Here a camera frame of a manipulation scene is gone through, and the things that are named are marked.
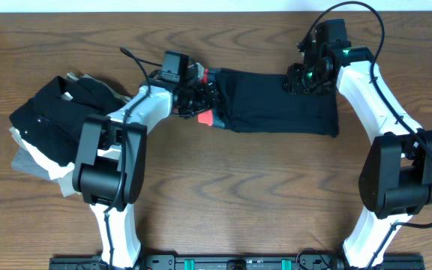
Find black leggings red waistband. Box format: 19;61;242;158
197;68;339;137

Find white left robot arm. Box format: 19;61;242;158
73;63;219;269

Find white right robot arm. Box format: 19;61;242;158
286;37;432;269

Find black folded garment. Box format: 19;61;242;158
9;76;124;167

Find white folded garment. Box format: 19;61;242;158
9;127;74;181

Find grey folded garment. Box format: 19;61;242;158
11;147;50;181

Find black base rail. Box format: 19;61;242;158
49;252;426;270

